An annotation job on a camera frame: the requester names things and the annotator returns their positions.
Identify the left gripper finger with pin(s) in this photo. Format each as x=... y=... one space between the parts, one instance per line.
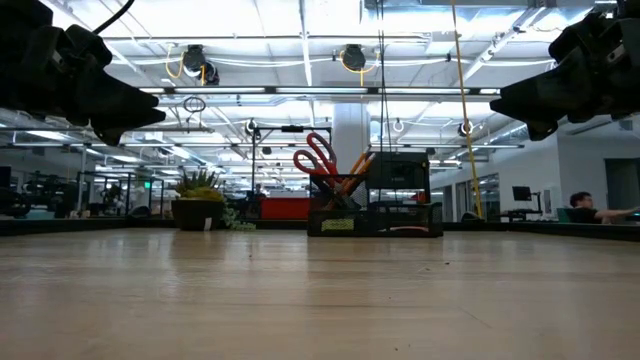
x=115 y=132
x=125 y=102

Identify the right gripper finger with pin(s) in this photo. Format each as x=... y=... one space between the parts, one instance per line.
x=542 y=130
x=540 y=100

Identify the orange pencil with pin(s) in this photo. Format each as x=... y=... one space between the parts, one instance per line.
x=367 y=172
x=359 y=165

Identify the black mesh desk organizer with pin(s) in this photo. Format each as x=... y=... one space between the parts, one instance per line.
x=375 y=220

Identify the computer monitor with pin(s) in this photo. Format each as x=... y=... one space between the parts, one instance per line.
x=522 y=193

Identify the green chair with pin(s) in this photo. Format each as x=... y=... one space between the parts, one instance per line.
x=562 y=215

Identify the person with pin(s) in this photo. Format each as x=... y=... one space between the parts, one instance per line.
x=582 y=210

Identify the potted succulent plant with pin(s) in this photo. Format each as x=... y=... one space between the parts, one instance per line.
x=197 y=212

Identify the red cabinet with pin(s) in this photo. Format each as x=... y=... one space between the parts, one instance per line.
x=285 y=208

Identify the black aluminium frame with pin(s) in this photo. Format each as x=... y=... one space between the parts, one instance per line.
x=75 y=226

